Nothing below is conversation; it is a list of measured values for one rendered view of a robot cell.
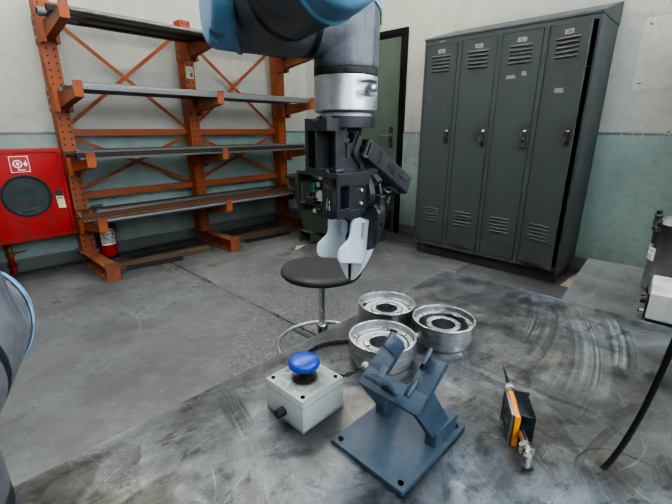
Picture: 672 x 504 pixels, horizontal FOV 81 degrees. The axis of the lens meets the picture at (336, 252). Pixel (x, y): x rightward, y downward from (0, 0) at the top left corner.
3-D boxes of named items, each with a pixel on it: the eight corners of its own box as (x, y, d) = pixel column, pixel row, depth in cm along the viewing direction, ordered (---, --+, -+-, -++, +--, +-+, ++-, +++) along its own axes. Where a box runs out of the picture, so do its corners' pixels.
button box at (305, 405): (306, 382, 56) (305, 353, 55) (343, 406, 51) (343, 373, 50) (259, 411, 50) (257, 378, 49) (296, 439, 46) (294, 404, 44)
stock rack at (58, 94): (285, 220, 514) (278, 42, 451) (322, 229, 468) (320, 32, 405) (77, 263, 350) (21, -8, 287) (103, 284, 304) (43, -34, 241)
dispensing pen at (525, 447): (516, 354, 55) (547, 442, 40) (512, 380, 57) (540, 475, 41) (499, 352, 56) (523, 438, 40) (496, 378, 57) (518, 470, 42)
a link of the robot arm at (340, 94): (343, 82, 51) (395, 77, 45) (343, 119, 52) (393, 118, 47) (300, 77, 46) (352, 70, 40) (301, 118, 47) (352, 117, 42)
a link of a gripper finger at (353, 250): (327, 288, 51) (326, 218, 48) (357, 276, 55) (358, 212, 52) (345, 294, 49) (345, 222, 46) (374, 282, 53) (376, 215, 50)
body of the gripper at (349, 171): (295, 216, 50) (292, 116, 46) (341, 207, 56) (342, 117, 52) (339, 226, 45) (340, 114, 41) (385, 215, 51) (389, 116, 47)
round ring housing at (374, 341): (368, 335, 69) (368, 314, 68) (425, 352, 64) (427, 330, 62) (335, 363, 61) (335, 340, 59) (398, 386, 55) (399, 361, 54)
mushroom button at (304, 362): (305, 377, 53) (305, 344, 52) (326, 390, 51) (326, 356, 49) (282, 390, 50) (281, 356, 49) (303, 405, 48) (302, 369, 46)
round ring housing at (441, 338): (446, 320, 74) (448, 300, 73) (487, 346, 65) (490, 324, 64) (399, 331, 70) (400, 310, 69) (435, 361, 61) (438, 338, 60)
